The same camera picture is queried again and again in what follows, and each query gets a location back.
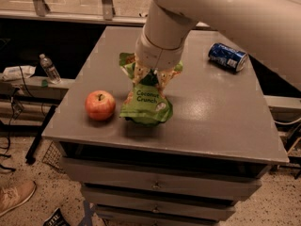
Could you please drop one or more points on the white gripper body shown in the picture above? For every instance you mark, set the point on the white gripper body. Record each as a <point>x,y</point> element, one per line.
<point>157,56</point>

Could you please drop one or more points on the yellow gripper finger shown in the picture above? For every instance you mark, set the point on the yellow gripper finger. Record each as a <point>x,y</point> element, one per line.
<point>140,72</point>
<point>164,77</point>

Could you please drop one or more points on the green rice chip bag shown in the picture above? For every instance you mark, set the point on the green rice chip bag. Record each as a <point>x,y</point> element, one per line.
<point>146,103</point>

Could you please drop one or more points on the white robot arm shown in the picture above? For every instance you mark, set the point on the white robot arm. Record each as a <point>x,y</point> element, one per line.
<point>269,30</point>

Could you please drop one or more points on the red apple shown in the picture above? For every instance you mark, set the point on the red apple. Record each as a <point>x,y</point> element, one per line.
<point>100,105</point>

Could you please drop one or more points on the blue soda can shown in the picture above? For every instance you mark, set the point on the blue soda can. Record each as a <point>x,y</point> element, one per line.
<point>227,57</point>

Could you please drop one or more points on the grey drawer cabinet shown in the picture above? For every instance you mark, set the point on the grey drawer cabinet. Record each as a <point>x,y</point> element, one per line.
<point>188,171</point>

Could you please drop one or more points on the clear plastic water bottle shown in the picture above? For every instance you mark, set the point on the clear plastic water bottle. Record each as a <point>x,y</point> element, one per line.
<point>49,67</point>

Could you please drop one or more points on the grey side shelf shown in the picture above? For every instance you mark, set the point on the grey side shelf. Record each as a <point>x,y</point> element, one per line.
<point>36,89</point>

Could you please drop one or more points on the white crumpled cloth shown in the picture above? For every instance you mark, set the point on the white crumpled cloth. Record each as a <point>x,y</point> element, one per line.
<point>18,72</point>

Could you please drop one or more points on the black snack packet on floor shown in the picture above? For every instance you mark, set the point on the black snack packet on floor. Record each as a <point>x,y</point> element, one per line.
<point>56,219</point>

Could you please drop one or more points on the tan sneaker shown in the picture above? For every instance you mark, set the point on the tan sneaker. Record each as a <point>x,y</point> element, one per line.
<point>13,197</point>

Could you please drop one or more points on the wire mesh basket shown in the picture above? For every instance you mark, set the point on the wire mesh basket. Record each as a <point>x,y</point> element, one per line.
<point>52,157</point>

